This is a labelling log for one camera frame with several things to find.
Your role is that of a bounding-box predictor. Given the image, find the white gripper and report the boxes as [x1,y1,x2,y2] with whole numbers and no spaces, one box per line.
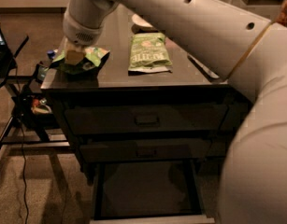
[63,11,102,65]

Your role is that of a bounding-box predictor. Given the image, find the green rice chip bag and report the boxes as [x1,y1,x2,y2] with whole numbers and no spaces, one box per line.
[50,47,109,75]

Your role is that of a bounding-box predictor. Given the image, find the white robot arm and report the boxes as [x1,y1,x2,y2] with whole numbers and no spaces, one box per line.
[64,0,287,224]

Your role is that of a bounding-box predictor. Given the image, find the green kettle chip bag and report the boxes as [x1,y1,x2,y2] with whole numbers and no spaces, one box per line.
[128,33,172,74]

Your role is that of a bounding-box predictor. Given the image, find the middle left drawer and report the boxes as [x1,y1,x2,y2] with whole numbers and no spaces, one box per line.
[79,138,210,162]

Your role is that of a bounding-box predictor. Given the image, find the open bottom drawer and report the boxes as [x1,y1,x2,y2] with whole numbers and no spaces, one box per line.
[90,160,215,224]

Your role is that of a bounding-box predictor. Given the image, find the top left drawer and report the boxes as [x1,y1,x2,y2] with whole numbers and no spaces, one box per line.
[65,104,227,135]

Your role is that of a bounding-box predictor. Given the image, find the blue capped bottle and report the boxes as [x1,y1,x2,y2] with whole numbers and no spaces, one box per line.
[47,49,57,60]

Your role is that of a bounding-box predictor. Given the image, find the black device with screen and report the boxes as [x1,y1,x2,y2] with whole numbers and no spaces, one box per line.
[36,64,49,83]

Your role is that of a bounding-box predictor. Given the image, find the colourful items on shelf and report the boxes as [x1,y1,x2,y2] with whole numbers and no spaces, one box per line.
[31,98,52,115]

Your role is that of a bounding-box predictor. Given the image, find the white paper bowl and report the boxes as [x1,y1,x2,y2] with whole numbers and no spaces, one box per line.
[132,14,153,29]

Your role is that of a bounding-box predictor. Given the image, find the black side desk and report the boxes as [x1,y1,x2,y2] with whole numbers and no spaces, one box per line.
[0,34,66,150]

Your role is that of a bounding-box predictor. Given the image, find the dark cabinet counter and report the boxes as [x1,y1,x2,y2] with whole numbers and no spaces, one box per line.
[42,7,251,181]

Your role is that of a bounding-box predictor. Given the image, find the clear plastic water bottle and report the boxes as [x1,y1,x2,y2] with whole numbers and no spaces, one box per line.
[188,55,219,79]

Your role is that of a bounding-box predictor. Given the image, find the black power cable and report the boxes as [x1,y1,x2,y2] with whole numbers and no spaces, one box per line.
[12,58,33,224]

